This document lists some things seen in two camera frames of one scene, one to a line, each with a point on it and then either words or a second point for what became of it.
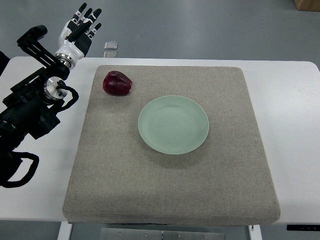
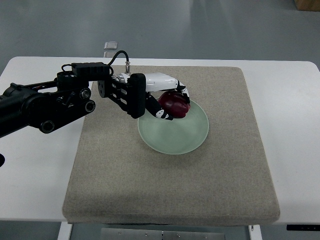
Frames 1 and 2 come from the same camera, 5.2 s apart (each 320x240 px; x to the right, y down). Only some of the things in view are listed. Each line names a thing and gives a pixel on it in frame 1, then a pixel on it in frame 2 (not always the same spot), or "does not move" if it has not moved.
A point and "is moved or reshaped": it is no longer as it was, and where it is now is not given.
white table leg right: [256, 233] does not move
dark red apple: [116, 83] is moved or reshaped
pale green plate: [173, 125] does not move
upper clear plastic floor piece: [111, 45] does not move
